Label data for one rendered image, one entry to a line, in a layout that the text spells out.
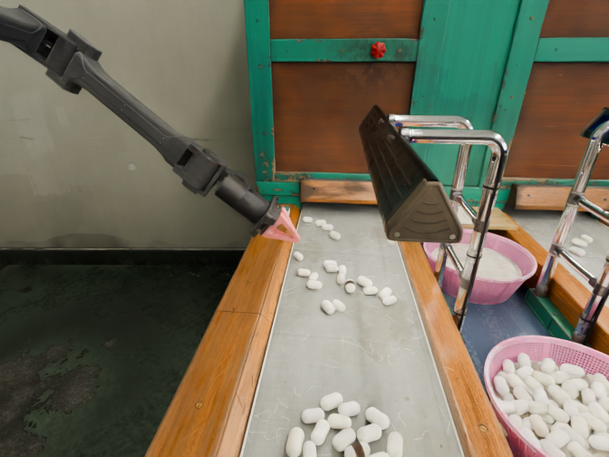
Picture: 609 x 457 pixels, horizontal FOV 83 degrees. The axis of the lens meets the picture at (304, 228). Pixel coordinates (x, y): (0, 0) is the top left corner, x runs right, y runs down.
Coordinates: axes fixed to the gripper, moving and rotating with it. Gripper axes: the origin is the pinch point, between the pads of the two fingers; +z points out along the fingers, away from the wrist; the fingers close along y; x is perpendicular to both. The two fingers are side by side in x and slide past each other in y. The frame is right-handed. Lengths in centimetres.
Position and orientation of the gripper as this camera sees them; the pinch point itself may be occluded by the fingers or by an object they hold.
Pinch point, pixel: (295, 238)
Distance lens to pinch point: 76.0
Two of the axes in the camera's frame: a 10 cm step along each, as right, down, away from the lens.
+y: 0.8, -4.5, 8.9
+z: 7.7, 5.9, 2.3
